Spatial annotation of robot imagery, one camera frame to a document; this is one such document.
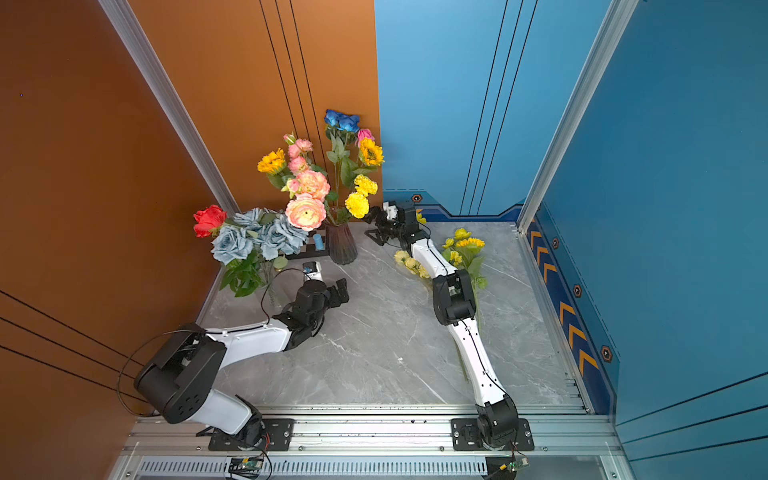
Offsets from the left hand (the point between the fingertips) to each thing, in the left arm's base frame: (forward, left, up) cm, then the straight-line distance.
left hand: (336, 279), depth 92 cm
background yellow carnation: (+8, -8, +23) cm, 26 cm away
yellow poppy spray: (+15, -43, -6) cm, 46 cm away
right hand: (+21, -7, +4) cm, 22 cm away
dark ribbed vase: (+16, +1, -2) cm, 16 cm away
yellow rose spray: (+15, -21, -7) cm, 27 cm away
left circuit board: (-47, +16, -12) cm, 51 cm away
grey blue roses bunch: (-2, +17, +24) cm, 29 cm away
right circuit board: (-46, -45, -10) cm, 65 cm away
